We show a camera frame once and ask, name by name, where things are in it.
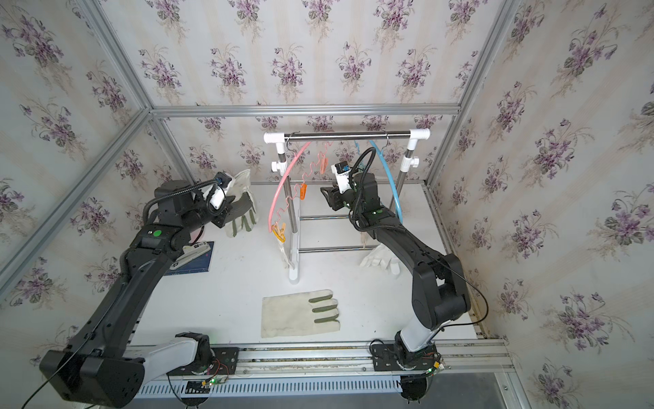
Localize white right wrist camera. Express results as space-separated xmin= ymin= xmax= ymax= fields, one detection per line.
xmin=331 ymin=161 xmax=352 ymax=194

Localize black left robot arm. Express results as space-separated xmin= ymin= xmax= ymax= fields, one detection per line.
xmin=39 ymin=172 xmax=251 ymax=408

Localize salmon plastic clothespin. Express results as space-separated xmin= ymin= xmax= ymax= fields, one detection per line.
xmin=318 ymin=155 xmax=329 ymax=175

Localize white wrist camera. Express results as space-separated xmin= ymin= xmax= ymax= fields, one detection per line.
xmin=204 ymin=172 xmax=233 ymax=211
xmin=331 ymin=161 xmax=352 ymax=194

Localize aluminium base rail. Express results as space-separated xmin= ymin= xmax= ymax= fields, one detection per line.
xmin=126 ymin=339 xmax=519 ymax=405

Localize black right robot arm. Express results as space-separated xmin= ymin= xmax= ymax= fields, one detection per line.
xmin=320 ymin=148 xmax=471 ymax=366

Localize small circuit board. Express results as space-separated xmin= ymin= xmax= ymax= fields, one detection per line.
xmin=184 ymin=376 xmax=228 ymax=395

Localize white glove yellow cuff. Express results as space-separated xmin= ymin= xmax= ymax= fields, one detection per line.
xmin=274 ymin=236 xmax=296 ymax=269
xmin=359 ymin=244 xmax=402 ymax=276

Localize grey white stapler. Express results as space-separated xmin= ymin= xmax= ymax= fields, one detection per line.
xmin=170 ymin=242 xmax=211 ymax=271

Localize tan plastic clothespin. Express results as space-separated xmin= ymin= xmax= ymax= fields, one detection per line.
xmin=272 ymin=223 xmax=286 ymax=243

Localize orange plastic clothespin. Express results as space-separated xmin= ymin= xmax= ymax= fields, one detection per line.
xmin=300 ymin=183 xmax=308 ymax=200

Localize pink wavy hanger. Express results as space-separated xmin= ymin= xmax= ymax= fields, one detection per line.
xmin=267 ymin=142 xmax=310 ymax=233

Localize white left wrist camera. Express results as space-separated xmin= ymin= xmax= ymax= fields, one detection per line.
xmin=204 ymin=172 xmax=233 ymax=211

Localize white steel drying rack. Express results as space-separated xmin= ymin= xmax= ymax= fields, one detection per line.
xmin=264 ymin=129 xmax=431 ymax=285

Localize white leather glove green fingers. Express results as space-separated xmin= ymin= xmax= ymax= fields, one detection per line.
xmin=224 ymin=169 xmax=258 ymax=238

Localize blue wavy hanger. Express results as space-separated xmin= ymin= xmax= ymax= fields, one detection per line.
xmin=347 ymin=140 xmax=404 ymax=233

